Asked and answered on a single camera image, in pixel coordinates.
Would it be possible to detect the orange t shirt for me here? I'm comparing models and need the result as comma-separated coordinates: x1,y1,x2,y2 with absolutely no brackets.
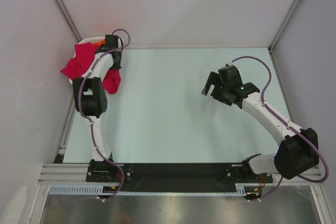
95,39,105,46

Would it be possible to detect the pink t shirt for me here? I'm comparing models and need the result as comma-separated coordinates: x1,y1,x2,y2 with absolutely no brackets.
60,41,123,95

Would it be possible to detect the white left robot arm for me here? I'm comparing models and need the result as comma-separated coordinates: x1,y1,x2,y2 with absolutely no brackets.
71,37,124,162

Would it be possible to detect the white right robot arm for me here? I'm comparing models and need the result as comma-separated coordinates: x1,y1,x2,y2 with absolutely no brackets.
108,66,319,183

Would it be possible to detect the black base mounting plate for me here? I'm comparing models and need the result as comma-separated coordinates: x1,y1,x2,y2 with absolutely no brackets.
86,160,273,191

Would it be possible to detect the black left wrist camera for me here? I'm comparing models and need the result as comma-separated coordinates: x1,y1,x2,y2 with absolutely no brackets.
104,34,119,50

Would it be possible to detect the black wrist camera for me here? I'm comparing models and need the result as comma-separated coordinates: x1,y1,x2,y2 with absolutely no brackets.
218,64,243,87
104,34,119,50

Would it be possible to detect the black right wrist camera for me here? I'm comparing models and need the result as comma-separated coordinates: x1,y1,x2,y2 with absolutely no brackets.
218,64,243,87

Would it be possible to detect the aluminium left corner post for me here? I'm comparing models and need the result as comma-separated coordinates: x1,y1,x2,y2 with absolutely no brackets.
53,0,82,42

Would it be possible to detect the aluminium corner post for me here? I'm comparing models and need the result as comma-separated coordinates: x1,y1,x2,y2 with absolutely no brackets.
53,0,82,42
268,0,303,54

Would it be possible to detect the white slotted cable duct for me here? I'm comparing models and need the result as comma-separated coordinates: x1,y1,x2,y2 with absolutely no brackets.
49,184,261,197

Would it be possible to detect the aluminium front frame rail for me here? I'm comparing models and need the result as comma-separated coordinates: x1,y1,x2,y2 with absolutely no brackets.
38,164,322,186

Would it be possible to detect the aluminium right corner post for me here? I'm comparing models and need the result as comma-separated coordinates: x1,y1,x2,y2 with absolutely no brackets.
268,0,303,54

